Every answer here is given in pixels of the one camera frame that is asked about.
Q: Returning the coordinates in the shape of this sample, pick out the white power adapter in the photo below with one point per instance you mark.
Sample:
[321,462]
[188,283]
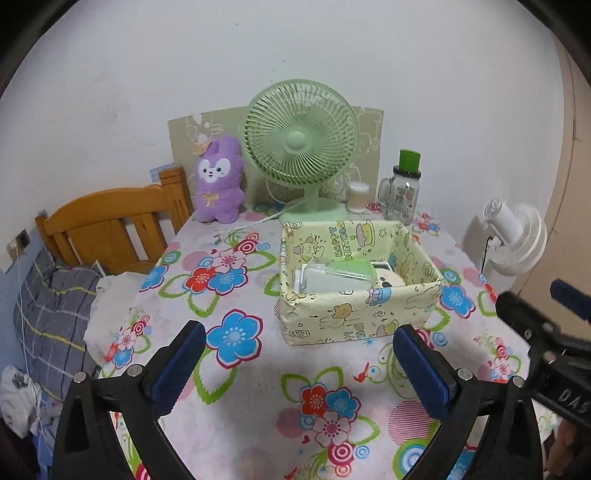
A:
[323,282]

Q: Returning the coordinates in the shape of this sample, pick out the purple plush toy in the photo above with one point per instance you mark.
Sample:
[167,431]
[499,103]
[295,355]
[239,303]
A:
[217,203]

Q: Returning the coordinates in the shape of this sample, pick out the white printed garment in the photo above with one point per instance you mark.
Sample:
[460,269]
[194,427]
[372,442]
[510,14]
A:
[18,397]

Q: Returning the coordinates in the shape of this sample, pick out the patterned beige board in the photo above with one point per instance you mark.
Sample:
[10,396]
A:
[184,143]

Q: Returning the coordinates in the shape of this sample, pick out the beige door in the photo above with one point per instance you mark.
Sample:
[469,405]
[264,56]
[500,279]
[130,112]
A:
[572,184]

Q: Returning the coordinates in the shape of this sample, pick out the cotton swab container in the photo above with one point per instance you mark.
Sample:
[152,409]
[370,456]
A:
[358,201]

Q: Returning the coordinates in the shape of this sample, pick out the white floor fan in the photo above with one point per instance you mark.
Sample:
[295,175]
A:
[517,240]

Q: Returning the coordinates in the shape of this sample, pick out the wooden bed headboard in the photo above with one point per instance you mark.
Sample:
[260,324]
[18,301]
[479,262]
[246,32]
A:
[92,217]

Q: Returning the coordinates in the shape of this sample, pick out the floral tablecloth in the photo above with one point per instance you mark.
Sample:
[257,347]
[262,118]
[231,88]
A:
[286,364]

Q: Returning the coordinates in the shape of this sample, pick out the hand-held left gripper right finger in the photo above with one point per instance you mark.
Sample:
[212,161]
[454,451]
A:
[422,374]

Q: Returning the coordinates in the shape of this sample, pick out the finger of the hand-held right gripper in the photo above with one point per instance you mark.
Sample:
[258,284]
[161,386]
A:
[517,309]
[572,297]

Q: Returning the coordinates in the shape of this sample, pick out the person's right hand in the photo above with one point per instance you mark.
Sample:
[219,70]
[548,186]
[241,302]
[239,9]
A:
[562,445]

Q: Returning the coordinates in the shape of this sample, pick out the grey plaid blanket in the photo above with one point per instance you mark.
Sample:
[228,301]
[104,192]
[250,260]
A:
[51,318]

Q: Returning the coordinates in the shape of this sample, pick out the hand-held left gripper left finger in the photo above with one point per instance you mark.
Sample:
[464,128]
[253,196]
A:
[178,369]

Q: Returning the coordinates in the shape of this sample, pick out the yellow printed storage box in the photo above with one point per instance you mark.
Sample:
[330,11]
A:
[341,318]

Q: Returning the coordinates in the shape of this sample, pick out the white remote control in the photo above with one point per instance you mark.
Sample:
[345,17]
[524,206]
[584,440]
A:
[383,266]

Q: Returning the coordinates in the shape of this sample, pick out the glass jar with green lid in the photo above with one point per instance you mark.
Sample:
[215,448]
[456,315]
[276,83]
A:
[404,198]

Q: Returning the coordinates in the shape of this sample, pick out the green desk fan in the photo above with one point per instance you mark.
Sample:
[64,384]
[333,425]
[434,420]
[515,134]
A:
[295,138]

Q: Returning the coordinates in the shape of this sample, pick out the wall socket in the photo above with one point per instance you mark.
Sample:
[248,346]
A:
[22,240]

